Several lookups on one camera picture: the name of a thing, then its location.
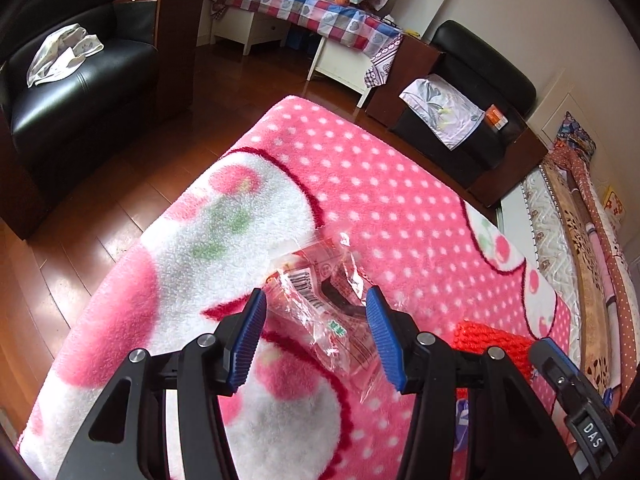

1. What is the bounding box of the pink polka dot blanket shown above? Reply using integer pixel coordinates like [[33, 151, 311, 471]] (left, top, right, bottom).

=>
[[15, 95, 586, 480]]

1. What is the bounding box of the red foam net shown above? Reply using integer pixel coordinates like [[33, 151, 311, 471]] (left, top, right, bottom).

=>
[[450, 320, 538, 387]]

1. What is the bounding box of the white crumpled cloth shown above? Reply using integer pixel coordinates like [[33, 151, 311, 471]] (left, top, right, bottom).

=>
[[26, 23, 105, 87]]

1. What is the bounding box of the white quilted mattress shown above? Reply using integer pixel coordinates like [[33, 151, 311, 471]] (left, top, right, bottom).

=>
[[500, 165, 586, 361]]

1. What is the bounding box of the pink dotted rolled bedding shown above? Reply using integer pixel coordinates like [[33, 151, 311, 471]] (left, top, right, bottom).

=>
[[567, 155, 640, 313]]

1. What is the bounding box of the orange small box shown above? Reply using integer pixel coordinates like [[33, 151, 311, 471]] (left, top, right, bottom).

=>
[[484, 104, 510, 133]]

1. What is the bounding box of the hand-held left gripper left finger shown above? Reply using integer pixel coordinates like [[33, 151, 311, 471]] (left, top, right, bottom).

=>
[[57, 287, 268, 480]]

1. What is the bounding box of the pale floral cloth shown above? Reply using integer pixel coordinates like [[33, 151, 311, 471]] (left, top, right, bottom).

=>
[[398, 74, 487, 152]]

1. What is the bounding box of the black leather armchair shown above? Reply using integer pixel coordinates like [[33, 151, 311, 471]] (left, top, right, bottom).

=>
[[0, 0, 206, 241], [365, 20, 548, 208]]

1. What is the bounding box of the blue storage box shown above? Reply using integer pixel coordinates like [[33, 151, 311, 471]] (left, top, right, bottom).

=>
[[287, 25, 321, 56]]

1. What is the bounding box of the clear plastic wrapper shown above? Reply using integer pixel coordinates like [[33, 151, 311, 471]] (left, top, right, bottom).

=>
[[265, 230, 396, 403]]

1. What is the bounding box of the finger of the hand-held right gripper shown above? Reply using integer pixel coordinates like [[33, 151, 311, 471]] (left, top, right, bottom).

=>
[[529, 337, 615, 419]]

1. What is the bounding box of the yellow floral cushion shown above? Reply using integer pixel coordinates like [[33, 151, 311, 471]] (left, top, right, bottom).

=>
[[602, 185, 632, 226]]

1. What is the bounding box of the brown floral quilt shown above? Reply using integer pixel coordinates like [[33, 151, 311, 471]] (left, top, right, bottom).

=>
[[542, 152, 626, 391]]

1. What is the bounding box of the table with plaid cloth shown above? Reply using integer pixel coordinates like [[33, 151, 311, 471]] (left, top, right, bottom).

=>
[[206, 0, 404, 91]]

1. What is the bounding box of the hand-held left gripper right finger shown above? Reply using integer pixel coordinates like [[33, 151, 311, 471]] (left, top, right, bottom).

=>
[[365, 286, 573, 480]]

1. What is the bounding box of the colourful patterned pillow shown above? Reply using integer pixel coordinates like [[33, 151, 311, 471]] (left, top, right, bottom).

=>
[[555, 112, 598, 158]]

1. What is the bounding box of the white desk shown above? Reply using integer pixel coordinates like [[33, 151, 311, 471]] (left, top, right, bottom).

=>
[[210, 7, 373, 108]]

